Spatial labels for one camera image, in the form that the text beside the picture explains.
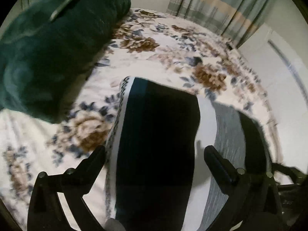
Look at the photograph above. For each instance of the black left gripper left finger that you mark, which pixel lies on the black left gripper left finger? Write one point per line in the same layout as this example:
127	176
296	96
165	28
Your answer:
45	210

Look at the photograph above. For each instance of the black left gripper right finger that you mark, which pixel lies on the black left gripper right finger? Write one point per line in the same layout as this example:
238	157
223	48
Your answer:
253	199

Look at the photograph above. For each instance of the dark striped patterned sweater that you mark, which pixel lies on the dark striped patterned sweater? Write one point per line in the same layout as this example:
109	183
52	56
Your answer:
157	178

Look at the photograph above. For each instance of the white wardrobe door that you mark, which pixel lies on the white wardrobe door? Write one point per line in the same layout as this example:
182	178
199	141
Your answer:
284	77

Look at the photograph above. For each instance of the dark green pillow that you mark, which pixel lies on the dark green pillow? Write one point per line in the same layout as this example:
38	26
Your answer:
48	48

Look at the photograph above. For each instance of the floral fleece bed blanket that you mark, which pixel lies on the floral fleece bed blanket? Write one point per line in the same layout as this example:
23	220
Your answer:
166	49

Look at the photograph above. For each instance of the striped green window curtain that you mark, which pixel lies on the striped green window curtain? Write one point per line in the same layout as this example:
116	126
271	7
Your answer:
233	19

